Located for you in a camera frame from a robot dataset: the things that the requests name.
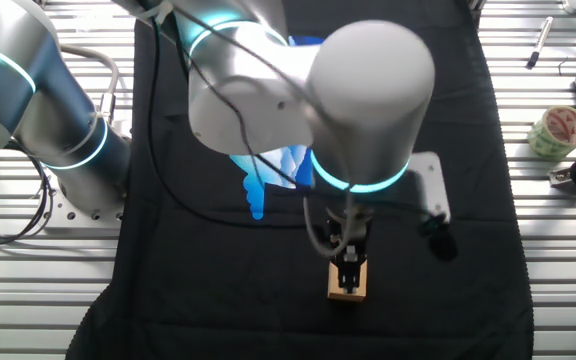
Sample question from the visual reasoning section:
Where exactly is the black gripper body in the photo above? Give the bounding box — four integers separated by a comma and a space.
326, 214, 372, 252

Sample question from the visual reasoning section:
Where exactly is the black cloth with blue print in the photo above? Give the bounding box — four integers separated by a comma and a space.
65, 0, 537, 360

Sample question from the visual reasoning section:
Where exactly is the silver marker pen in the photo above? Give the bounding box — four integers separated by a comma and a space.
525, 16, 554, 70

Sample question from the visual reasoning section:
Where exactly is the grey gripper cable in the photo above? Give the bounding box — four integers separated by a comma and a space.
301, 192, 357, 259

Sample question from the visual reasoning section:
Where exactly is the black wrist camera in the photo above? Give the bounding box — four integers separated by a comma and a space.
417, 213, 459, 262

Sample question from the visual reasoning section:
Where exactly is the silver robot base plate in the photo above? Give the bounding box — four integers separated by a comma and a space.
37, 172, 127, 237

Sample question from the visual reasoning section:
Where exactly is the clear tape roll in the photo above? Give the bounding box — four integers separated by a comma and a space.
526, 105, 576, 162

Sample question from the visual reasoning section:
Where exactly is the grey hose with metal connector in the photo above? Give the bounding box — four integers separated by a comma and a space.
53, 42, 121, 126

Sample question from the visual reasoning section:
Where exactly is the black looped base cable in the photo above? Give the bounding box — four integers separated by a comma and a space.
0, 149, 58, 245

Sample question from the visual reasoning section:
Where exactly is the thick black cable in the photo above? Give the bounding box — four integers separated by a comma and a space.
146, 14, 329, 241

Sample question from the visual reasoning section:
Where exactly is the thin black cable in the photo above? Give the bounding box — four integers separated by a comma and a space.
167, 4, 437, 221

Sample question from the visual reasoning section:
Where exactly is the small wooden block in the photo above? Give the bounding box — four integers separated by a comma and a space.
326, 259, 369, 303

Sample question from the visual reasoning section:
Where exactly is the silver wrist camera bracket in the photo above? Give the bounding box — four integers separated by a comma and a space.
407, 152, 452, 224

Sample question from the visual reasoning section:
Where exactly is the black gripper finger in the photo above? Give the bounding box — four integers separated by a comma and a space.
328, 238, 344, 266
336, 246, 370, 295

